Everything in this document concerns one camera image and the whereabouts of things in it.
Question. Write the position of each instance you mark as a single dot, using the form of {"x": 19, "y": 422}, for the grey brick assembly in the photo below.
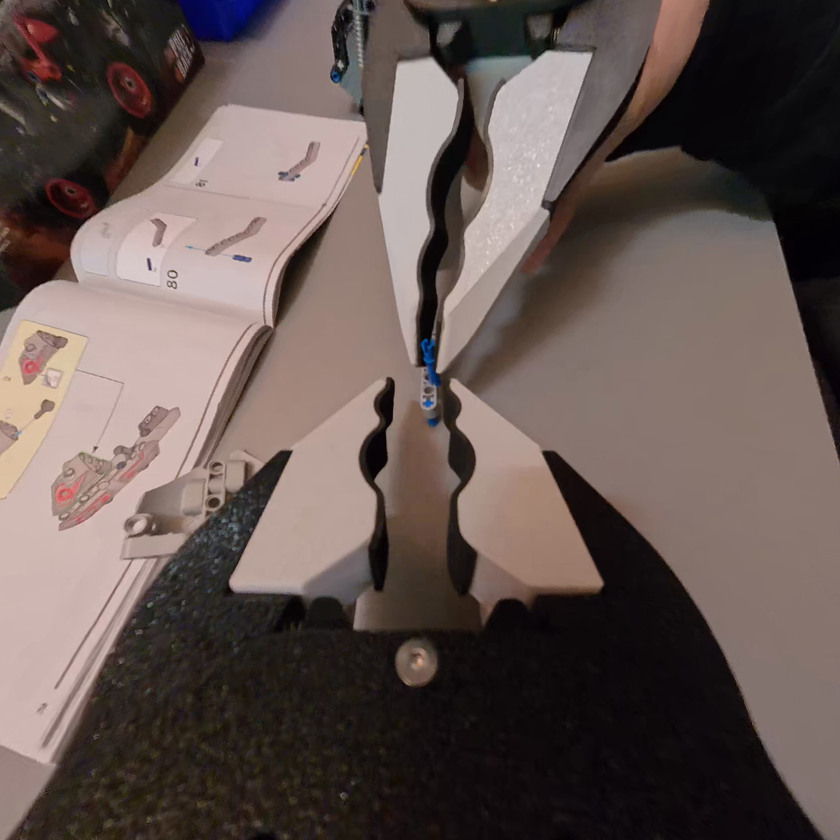
{"x": 177, "y": 499}

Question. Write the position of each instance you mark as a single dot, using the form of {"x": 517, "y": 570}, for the grey bent brick beam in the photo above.
{"x": 430, "y": 396}

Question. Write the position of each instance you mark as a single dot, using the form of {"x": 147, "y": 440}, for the black toy set box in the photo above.
{"x": 79, "y": 98}

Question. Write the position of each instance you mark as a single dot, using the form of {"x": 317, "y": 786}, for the person's right forearm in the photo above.
{"x": 774, "y": 98}

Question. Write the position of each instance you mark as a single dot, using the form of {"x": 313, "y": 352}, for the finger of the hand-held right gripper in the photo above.
{"x": 413, "y": 164}
{"x": 525, "y": 164}

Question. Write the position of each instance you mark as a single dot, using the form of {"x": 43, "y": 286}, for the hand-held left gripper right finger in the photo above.
{"x": 518, "y": 518}

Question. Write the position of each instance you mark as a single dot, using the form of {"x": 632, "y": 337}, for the person's right hand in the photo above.
{"x": 669, "y": 39}

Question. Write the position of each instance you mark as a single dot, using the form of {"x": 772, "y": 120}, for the grey red toy vehicle model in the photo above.
{"x": 348, "y": 39}

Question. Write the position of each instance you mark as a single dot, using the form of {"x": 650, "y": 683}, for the white instruction booklet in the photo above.
{"x": 164, "y": 367}

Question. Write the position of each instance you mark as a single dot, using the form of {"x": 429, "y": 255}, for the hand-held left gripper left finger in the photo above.
{"x": 308, "y": 518}

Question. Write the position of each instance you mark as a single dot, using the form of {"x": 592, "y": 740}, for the blue connector pin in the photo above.
{"x": 428, "y": 351}

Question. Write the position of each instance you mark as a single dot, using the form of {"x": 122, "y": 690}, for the blue plastic storage bin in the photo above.
{"x": 223, "y": 16}

